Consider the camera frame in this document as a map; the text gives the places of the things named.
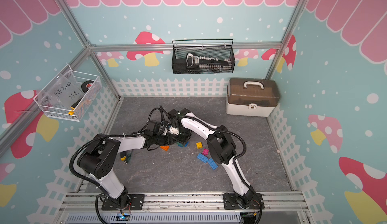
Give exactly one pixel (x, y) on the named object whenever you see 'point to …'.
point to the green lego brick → (178, 143)
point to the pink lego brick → (205, 152)
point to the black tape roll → (86, 85)
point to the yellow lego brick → (199, 145)
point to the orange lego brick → (166, 148)
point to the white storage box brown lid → (252, 97)
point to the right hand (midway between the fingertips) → (185, 141)
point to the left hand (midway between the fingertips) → (177, 142)
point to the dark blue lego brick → (187, 143)
